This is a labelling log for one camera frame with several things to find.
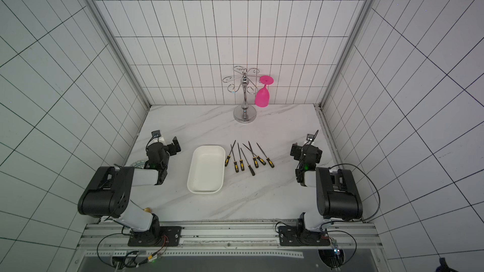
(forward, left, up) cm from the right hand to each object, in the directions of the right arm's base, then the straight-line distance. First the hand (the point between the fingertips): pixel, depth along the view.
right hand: (300, 142), depth 95 cm
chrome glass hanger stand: (+21, +28, +21) cm, 41 cm away
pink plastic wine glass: (+21, +20, +13) cm, 32 cm away
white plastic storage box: (-16, +47, -4) cm, 49 cm away
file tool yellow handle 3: (-7, +22, -5) cm, 24 cm away
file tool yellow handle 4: (-9, +16, -5) cm, 19 cm away
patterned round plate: (-16, +80, -1) cm, 81 cm away
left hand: (-4, +69, +1) cm, 69 cm away
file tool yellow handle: (-10, +33, -6) cm, 35 cm away
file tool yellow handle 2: (-9, +30, -6) cm, 32 cm away
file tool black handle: (-13, +25, -6) cm, 29 cm away
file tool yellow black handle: (-8, +37, -5) cm, 38 cm away
